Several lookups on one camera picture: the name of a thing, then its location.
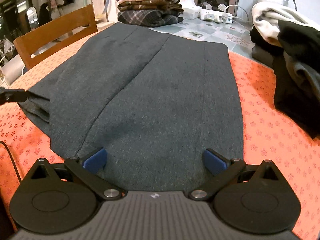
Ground dark grey trousers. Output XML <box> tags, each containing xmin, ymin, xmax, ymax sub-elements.
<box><xmin>20</xmin><ymin>23</ymin><xmax>244</xmax><ymax>191</ymax></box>

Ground orange patterned table mat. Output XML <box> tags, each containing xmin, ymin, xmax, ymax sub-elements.
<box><xmin>0</xmin><ymin>29</ymin><xmax>320</xmax><ymax>240</ymax></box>

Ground wooden chair left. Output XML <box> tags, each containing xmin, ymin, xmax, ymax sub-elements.
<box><xmin>14</xmin><ymin>4</ymin><xmax>98</xmax><ymax>70</ymax></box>

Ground black garment right pile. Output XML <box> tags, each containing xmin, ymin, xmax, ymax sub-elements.
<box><xmin>273</xmin><ymin>21</ymin><xmax>319</xmax><ymax>139</ymax></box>

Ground grey garment right pile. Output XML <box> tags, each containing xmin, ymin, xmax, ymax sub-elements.
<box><xmin>249</xmin><ymin>27</ymin><xmax>281</xmax><ymax>68</ymax></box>

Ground checkered tablecloth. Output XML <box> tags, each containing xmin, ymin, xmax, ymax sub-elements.
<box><xmin>152</xmin><ymin>18</ymin><xmax>254</xmax><ymax>59</ymax></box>

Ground white power strip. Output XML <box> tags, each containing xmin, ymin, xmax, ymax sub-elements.
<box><xmin>200</xmin><ymin>9</ymin><xmax>233</xmax><ymax>24</ymax></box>

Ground cream white sweater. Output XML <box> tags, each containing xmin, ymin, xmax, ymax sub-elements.
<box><xmin>252</xmin><ymin>2</ymin><xmax>309</xmax><ymax>47</ymax></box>

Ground white charger adapter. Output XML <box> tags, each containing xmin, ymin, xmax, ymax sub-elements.
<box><xmin>182</xmin><ymin>5</ymin><xmax>202</xmax><ymax>20</ymax></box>

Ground grey plaid folded garment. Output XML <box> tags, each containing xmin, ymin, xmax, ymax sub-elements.
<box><xmin>118</xmin><ymin>9</ymin><xmax>183</xmax><ymax>28</ymax></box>

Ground black cable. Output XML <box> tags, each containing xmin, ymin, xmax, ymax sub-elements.
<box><xmin>0</xmin><ymin>141</ymin><xmax>23</xmax><ymax>185</ymax></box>

